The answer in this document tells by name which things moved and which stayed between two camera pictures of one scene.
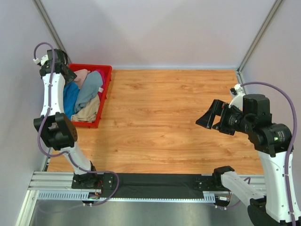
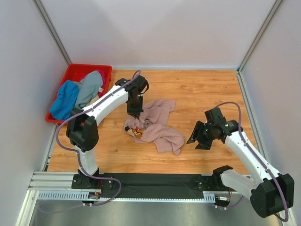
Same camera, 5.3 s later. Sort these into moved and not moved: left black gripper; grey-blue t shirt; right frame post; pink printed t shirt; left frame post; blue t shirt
Moved: left black gripper; pink printed t shirt
Not moved: left frame post; blue t shirt; grey-blue t shirt; right frame post
